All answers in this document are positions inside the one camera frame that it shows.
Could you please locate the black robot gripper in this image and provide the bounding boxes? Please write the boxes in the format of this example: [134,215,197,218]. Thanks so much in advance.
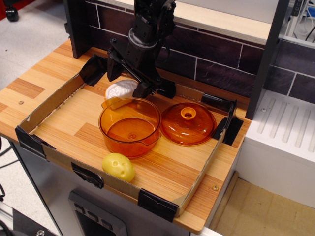
[107,29,162,98]

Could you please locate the white and orange toy sushi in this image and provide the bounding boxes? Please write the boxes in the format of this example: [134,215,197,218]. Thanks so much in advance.
[105,79,138,105]

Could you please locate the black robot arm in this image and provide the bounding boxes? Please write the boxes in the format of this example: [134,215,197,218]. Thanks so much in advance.
[107,0,176,98]

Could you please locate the cardboard fence with black tape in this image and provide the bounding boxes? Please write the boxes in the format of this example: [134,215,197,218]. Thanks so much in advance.
[15,55,247,221]

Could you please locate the orange transparent plastic pot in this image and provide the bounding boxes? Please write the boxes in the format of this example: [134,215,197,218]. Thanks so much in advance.
[98,97,161,158]

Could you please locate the orange transparent pot lid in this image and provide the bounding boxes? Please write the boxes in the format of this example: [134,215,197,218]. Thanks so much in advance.
[160,103,217,146]

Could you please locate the yellow toy potato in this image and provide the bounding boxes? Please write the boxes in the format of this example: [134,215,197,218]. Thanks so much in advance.
[102,153,135,182]

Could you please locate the light wooden shelf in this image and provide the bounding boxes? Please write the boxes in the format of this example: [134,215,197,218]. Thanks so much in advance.
[175,1,271,45]

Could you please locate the grey oven control panel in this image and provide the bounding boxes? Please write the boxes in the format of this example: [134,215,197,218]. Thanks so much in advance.
[68,192,128,236]

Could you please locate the white toy sink drainboard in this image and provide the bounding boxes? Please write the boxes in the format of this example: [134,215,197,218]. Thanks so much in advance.
[236,91,315,207]

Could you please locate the dark grey vertical post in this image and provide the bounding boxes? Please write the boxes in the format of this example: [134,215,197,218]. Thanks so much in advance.
[246,0,290,120]

